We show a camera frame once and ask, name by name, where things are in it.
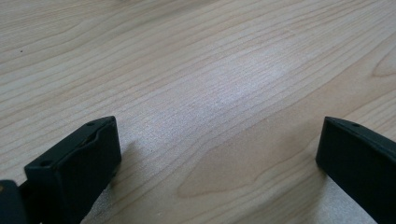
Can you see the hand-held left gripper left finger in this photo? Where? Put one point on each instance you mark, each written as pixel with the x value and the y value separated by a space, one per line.
pixel 77 168

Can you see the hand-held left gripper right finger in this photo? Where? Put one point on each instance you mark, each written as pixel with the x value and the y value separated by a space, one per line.
pixel 364 161

